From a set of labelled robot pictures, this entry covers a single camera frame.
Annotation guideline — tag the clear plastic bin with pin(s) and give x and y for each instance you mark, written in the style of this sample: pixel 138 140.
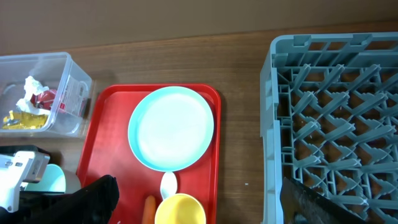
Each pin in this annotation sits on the clear plastic bin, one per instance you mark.
pixel 57 71

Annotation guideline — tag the light blue plate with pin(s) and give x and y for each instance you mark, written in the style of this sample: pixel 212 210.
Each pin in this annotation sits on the light blue plate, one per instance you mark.
pixel 170 129

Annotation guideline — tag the yellow cup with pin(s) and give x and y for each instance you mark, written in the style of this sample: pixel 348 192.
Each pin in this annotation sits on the yellow cup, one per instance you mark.
pixel 180 209

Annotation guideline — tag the red foil wrapper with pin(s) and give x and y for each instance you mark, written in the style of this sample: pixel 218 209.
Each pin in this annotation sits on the red foil wrapper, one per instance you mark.
pixel 44 100

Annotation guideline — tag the green bowl with rice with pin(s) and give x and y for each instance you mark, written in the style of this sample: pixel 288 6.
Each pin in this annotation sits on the green bowl with rice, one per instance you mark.
pixel 55 181

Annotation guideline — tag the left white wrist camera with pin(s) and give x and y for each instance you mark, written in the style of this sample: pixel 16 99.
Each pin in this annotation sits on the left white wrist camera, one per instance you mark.
pixel 23 166

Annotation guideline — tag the grey dishwasher rack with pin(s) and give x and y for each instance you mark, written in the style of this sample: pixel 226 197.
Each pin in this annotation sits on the grey dishwasher rack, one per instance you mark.
pixel 328 113

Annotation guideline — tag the red serving tray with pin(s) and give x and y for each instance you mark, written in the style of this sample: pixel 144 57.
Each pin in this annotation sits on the red serving tray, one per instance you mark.
pixel 106 151

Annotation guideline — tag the orange carrot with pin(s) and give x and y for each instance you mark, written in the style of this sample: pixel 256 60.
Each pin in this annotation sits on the orange carrot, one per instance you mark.
pixel 148 216

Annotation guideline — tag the white tissue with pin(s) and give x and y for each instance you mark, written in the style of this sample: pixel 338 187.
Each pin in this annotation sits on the white tissue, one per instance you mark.
pixel 32 87

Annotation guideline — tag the yellow foil wrapper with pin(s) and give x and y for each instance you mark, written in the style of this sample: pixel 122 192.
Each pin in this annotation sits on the yellow foil wrapper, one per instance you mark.
pixel 23 120

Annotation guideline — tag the white plastic spoon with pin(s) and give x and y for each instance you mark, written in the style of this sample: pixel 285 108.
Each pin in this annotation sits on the white plastic spoon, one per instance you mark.
pixel 168 185

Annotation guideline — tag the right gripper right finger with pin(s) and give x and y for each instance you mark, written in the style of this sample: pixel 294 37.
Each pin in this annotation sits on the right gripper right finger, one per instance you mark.
pixel 302 205

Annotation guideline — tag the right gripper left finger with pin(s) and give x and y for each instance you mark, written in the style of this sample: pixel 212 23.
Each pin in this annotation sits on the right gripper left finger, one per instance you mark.
pixel 92 204

